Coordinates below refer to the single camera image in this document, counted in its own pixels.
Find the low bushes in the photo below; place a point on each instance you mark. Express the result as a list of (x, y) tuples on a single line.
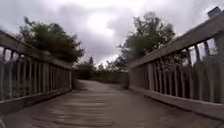
[(100, 75)]

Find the wooden plank bridge deck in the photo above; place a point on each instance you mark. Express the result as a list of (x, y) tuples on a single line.
[(100, 106)]

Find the green leafy tree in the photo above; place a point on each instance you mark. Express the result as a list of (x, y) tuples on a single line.
[(50, 40), (150, 35)]

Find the wooden bridge railing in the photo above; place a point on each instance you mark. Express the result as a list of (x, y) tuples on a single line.
[(30, 76), (186, 76)]

